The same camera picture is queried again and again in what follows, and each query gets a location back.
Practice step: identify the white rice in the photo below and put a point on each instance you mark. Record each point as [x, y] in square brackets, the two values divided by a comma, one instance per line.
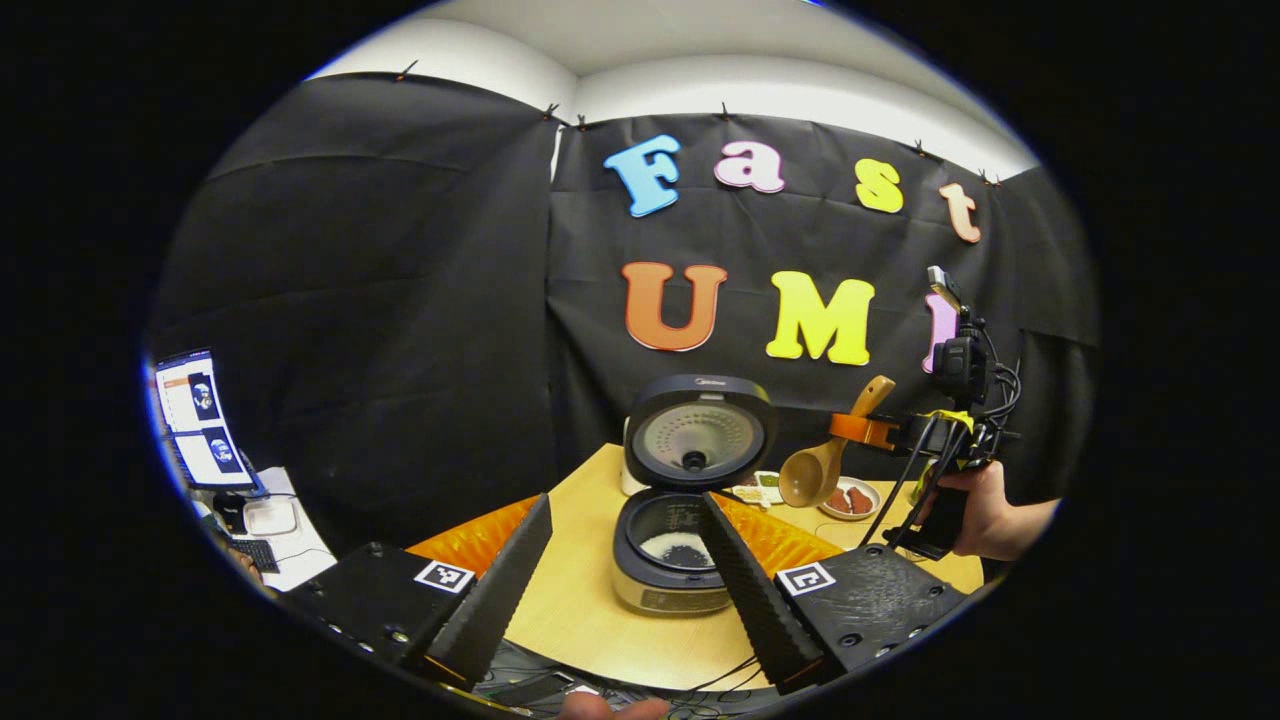
[668, 546]

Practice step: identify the white round plate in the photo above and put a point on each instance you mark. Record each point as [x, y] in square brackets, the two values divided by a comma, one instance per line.
[872, 498]

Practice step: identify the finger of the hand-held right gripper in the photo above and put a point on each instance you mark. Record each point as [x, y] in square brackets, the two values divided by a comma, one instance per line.
[860, 430]

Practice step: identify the white side desk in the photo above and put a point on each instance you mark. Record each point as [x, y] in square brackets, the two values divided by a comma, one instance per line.
[305, 550]

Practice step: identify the black keyboard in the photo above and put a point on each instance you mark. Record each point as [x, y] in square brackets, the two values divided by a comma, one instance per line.
[256, 555]

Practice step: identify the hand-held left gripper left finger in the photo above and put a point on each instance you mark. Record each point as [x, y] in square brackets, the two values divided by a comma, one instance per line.
[495, 600]

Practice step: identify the white divided grain dish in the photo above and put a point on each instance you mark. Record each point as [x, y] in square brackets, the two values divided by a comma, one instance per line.
[750, 492]

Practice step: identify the brown meat piece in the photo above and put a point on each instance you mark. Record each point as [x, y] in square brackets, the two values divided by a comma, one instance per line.
[861, 500]
[839, 501]

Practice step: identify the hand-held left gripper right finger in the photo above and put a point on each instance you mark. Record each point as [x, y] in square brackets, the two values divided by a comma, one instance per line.
[765, 600]

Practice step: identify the silver black rice cooker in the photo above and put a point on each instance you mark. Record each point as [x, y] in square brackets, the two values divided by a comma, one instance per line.
[700, 440]

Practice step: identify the computer monitor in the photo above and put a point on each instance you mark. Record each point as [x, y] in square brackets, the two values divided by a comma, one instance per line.
[205, 420]

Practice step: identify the black backdrop cloth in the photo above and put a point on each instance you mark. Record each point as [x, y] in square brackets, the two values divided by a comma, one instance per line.
[400, 300]

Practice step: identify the wooden spoon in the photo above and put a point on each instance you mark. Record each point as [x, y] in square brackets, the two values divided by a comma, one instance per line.
[810, 478]

